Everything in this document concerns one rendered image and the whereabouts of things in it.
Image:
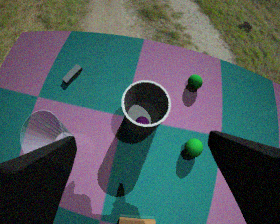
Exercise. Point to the purple ball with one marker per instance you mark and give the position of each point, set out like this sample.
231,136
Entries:
141,120

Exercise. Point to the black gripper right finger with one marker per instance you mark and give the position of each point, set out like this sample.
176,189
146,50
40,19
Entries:
252,172

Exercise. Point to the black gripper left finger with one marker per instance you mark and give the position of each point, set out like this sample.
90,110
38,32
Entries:
31,186

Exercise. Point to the green ball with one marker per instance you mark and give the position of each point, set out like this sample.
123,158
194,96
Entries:
195,81
193,148

